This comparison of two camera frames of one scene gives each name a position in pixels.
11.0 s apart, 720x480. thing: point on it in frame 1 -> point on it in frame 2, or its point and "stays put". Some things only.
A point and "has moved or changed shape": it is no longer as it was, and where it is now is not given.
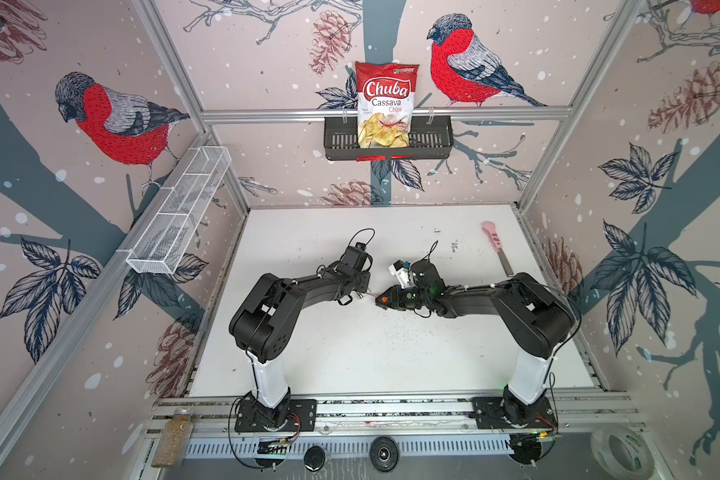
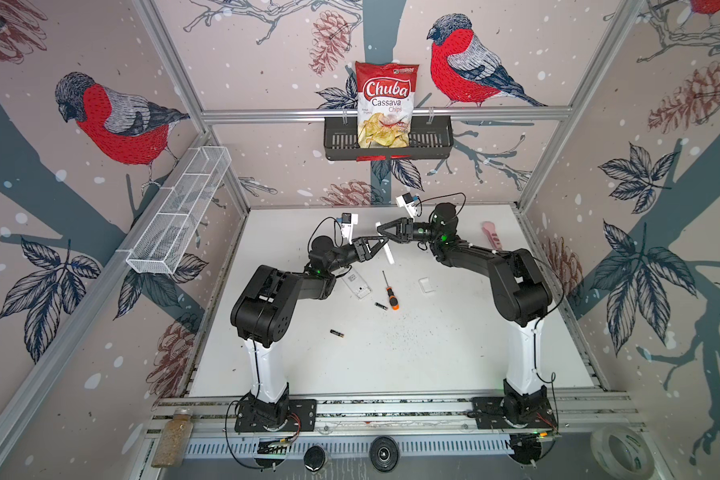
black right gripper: (394, 298) -> (404, 232)
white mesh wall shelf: (154, 250) stays put
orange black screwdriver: (379, 297) has moved or changed shape
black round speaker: (384, 453) stays put
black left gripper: (366, 276) -> (359, 248)
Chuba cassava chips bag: (384, 103) stays put
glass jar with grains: (173, 439) stays put
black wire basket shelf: (431, 139) stays put
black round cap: (314, 458) stays put
